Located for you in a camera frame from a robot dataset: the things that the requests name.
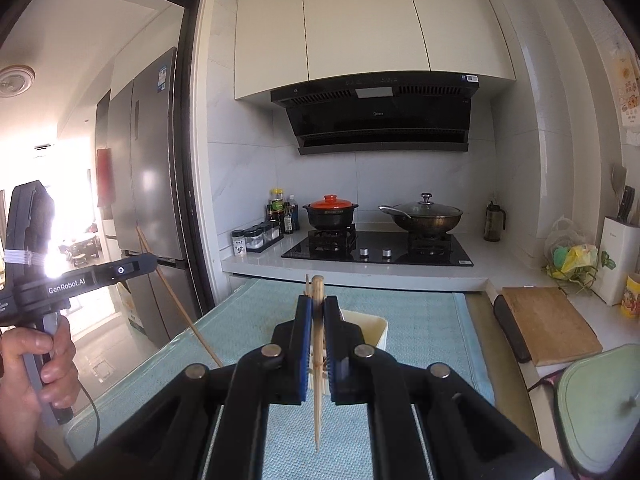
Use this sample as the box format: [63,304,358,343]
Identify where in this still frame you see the wall poster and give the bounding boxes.
[617,51,640,129]

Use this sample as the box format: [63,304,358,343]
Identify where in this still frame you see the black cable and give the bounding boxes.
[77,387,101,461]

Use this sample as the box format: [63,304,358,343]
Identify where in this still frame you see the black oblong pad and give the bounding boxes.
[493,294,532,364]

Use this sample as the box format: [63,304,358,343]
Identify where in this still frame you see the white knife block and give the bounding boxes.
[596,185,640,307]

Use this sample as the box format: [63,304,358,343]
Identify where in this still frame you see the orange pot lid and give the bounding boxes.
[309,195,354,210]

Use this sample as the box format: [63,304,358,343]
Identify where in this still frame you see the rack of spice jars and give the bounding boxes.
[245,221,282,252]

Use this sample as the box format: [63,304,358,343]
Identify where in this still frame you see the yellow green plastic bags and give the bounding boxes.
[542,217,601,292]

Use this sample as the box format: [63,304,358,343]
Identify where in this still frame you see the wooden cutting board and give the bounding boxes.
[501,286,604,367]

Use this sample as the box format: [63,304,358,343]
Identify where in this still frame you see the dark door frame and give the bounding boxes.
[0,0,217,322]

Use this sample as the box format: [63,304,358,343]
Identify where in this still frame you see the person's left hand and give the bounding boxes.
[0,316,79,441]

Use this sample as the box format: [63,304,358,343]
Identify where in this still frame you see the glass wok lid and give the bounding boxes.
[392,192,461,219]

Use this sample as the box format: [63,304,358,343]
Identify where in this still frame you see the red hanging item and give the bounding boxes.
[96,147,112,209]

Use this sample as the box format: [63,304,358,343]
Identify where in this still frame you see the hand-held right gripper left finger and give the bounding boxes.
[65,295,312,480]

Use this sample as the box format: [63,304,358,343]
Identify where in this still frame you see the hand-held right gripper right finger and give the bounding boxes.
[324,295,576,480]

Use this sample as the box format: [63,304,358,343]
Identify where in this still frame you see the pale green lid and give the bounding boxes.
[554,343,640,477]

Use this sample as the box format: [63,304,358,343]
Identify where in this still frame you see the pale spatula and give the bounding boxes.
[610,162,629,197]

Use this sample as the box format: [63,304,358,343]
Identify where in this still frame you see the dark tinted water jug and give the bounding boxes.
[483,200,507,243]

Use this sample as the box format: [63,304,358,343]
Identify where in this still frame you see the round ceiling light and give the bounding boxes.
[0,64,36,97]

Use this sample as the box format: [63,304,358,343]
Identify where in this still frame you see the white wall cabinet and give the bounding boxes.
[233,0,517,104]

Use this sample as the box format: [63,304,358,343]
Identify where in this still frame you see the black clay pot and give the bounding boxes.
[302,202,360,231]

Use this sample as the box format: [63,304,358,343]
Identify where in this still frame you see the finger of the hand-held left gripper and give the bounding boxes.
[94,252,160,292]

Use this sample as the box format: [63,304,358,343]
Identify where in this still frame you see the black glass gas stove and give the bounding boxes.
[281,230,474,267]

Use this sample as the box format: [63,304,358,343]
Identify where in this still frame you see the stainless steel refrigerator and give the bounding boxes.
[106,47,199,349]

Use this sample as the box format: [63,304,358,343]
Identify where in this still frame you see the group of sauce bottles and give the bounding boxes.
[267,188,298,235]

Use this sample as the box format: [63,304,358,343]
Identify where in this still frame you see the white ribbed utensil holder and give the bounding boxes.
[307,309,389,391]

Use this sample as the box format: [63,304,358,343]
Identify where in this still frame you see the person's left forearm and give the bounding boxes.
[0,432,41,480]

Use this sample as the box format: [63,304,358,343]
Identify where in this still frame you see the yellow printed cup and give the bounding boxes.
[621,272,640,320]

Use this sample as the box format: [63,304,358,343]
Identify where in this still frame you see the light blue woven mat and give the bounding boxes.
[65,279,496,480]

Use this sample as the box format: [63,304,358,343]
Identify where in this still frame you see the dark metal wok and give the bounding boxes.
[378,204,464,235]

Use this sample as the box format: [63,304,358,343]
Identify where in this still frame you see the black range hood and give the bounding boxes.
[270,72,474,156]

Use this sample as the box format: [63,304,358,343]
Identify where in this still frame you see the cardboard box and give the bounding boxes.
[122,284,147,334]

